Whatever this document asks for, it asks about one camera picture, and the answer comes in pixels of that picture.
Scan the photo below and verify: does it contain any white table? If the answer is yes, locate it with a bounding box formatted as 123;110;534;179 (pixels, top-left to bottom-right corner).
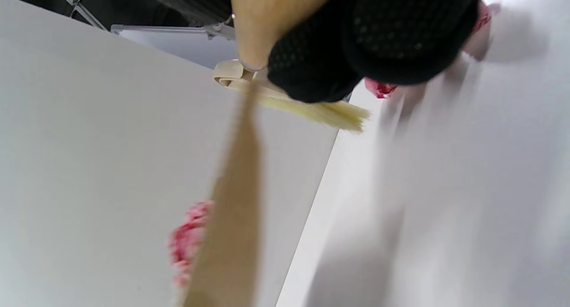
276;0;570;307

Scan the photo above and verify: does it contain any pile of pink paper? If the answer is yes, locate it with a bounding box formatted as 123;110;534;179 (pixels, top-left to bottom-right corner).
168;2;493;291

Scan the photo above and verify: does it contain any person's right hand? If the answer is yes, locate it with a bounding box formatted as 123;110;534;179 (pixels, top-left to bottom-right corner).
267;0;480;103

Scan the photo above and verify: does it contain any wooden handled hand brush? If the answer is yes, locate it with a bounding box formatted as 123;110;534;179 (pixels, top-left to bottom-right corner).
213;0;371;134

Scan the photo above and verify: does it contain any white backdrop board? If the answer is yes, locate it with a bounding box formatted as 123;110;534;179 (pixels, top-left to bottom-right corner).
0;0;339;307

